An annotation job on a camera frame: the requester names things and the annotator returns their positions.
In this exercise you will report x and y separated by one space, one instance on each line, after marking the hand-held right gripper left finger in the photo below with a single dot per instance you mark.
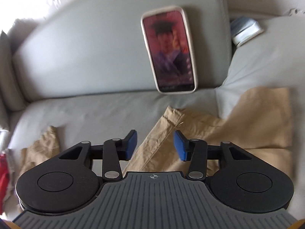
131 145

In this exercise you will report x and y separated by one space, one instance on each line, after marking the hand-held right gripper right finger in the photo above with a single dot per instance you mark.
180 145

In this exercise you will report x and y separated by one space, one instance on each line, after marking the khaki pants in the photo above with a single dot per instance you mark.
214 133

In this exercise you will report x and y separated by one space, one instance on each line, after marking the crumpled khaki garment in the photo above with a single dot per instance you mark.
40 148

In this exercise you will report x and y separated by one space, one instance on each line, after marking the grey fabric sofa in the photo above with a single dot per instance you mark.
95 59

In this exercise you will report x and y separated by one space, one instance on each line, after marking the smartphone in white case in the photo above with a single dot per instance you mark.
169 50

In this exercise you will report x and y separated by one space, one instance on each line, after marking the grey sofa side cushion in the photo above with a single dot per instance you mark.
262 59

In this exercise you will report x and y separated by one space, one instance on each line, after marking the red garment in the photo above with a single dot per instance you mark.
4 176

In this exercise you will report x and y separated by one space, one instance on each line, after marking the large grey cushion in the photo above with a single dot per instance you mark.
9 76

